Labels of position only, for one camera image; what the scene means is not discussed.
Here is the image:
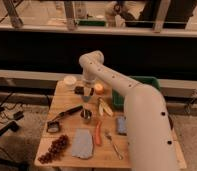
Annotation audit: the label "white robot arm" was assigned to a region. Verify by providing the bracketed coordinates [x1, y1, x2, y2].
[79, 50, 180, 171]

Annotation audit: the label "orange round fruit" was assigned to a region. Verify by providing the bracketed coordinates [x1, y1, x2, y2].
[94, 83, 104, 95]

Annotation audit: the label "green plastic bin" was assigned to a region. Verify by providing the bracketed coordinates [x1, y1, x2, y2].
[112, 76, 160, 110]

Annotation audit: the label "bunch of red grapes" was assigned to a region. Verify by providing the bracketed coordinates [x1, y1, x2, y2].
[38, 135, 69, 164]

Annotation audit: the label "grey blue cloth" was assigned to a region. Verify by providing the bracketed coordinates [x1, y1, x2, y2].
[71, 129, 93, 159]

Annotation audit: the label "orange carrot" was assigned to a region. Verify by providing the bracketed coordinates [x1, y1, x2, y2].
[94, 121, 102, 146]

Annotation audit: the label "blue sponge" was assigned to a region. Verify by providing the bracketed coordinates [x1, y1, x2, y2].
[116, 116, 127, 135]

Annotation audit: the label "dark eraser block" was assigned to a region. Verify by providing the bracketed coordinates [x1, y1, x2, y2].
[74, 86, 84, 95]

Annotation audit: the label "small metal cup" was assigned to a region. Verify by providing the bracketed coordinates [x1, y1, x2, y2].
[80, 109, 92, 121]

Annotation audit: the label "peeled banana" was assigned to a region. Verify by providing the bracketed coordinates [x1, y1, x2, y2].
[98, 97, 114, 116]

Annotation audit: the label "black handled spatula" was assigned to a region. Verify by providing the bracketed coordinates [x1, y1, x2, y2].
[46, 105, 83, 133]

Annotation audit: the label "black cables on floor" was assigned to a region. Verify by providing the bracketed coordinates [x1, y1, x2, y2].
[0, 93, 30, 169]

